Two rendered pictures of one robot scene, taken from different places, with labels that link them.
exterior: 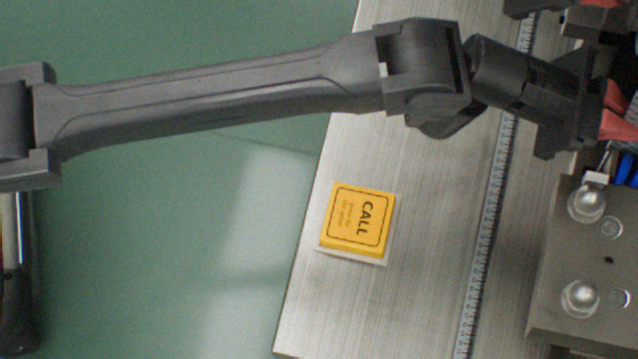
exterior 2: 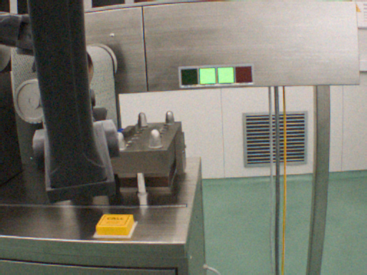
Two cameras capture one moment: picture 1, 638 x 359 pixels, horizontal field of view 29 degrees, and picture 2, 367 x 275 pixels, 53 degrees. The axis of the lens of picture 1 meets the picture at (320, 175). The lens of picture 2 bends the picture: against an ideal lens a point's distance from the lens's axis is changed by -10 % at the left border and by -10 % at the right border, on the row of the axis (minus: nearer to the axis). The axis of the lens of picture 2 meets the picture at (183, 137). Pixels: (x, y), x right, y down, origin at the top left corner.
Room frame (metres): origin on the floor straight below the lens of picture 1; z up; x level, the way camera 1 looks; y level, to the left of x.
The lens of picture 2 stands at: (0.42, 0.78, 1.27)
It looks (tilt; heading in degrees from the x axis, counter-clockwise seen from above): 12 degrees down; 255
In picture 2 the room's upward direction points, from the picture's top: 4 degrees counter-clockwise
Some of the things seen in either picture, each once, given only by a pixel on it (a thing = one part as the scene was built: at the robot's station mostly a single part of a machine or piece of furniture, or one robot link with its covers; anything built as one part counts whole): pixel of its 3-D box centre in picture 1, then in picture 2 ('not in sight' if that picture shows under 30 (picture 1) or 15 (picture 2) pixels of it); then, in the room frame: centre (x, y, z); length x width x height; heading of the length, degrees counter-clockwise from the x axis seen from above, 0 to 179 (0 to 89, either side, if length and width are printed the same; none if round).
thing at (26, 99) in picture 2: not in sight; (49, 95); (0.50, -0.47, 1.17); 0.26 x 0.12 x 0.12; 69
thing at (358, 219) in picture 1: (358, 219); (115, 225); (0.37, -0.03, 0.91); 0.07 x 0.07 x 0.02; 69
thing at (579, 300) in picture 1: (582, 295); (155, 137); (0.22, -0.23, 1.05); 0.04 x 0.04 x 0.04
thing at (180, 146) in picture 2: not in sight; (181, 152); (0.11, -0.38, 0.96); 0.10 x 0.03 x 0.11; 69
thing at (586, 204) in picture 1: (588, 199); (118, 140); (0.31, -0.26, 1.05); 0.04 x 0.04 x 0.04
